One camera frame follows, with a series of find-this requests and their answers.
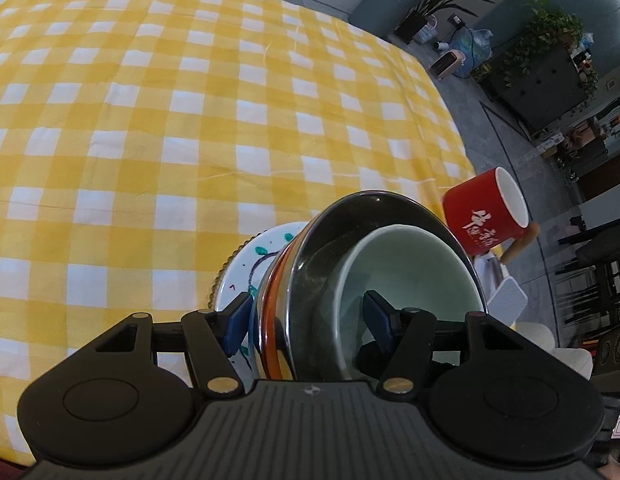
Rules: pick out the white woven basket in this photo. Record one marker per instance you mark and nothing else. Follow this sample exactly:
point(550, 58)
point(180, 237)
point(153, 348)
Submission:
point(425, 32)

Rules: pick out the green ceramic bowl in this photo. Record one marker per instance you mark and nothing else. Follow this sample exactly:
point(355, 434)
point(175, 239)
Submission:
point(390, 270)

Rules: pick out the blue water bottle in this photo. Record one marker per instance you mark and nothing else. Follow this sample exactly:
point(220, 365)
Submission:
point(477, 42)

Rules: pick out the grey trash bin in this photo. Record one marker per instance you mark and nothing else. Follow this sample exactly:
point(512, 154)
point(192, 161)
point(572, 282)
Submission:
point(385, 0)

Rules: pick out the yellow checked tablecloth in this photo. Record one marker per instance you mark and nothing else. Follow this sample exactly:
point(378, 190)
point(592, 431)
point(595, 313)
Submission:
point(140, 110)

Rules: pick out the dark cabinet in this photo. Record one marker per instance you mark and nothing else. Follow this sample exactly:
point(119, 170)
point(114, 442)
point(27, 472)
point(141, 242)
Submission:
point(545, 85)

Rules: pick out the dark dining chair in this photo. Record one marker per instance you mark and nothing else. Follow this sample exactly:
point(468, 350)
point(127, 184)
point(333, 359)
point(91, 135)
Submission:
point(600, 260)

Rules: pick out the beige space heater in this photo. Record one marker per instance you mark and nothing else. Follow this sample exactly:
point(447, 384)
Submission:
point(447, 62)

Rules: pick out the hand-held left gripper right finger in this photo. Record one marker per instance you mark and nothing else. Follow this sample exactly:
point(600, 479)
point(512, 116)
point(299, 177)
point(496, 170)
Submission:
point(377, 320)

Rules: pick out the white painted plate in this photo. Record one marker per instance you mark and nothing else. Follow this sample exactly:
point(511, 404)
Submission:
point(270, 240)

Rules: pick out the trailing green plant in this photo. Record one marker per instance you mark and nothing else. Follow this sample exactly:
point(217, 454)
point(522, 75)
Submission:
point(545, 27)

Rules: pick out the orange steel bowl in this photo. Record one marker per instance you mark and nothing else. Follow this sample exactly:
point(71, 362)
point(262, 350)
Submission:
point(315, 260)

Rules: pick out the person's right hand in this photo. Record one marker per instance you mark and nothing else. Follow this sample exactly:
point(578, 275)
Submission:
point(612, 466)

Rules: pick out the white round cushion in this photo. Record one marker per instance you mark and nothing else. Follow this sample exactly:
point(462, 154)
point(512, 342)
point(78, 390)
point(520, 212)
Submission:
point(540, 340)

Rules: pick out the blue steel bowl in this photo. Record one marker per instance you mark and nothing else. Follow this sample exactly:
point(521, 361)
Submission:
point(256, 332)

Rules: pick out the potted plant in black pot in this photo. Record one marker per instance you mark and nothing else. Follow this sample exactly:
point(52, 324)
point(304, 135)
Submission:
point(410, 27)

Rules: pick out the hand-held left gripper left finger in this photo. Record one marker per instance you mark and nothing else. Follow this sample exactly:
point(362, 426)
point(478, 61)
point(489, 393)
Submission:
point(238, 322)

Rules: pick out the clear floral glass plate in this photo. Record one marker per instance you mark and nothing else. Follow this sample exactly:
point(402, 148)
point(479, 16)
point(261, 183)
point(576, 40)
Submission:
point(213, 295)

